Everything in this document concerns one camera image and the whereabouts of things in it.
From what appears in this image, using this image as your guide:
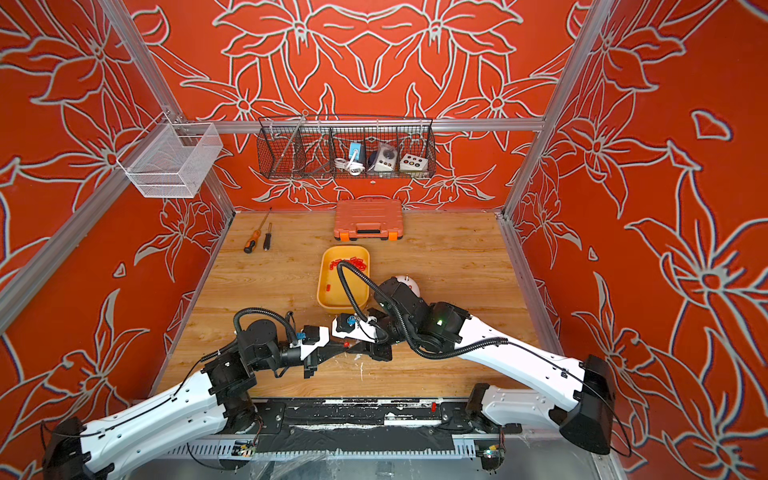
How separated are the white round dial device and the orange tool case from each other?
245mm

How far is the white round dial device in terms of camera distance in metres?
0.92

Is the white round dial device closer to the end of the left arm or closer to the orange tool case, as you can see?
the orange tool case

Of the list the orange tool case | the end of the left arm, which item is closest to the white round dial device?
the orange tool case

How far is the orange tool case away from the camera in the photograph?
109 cm
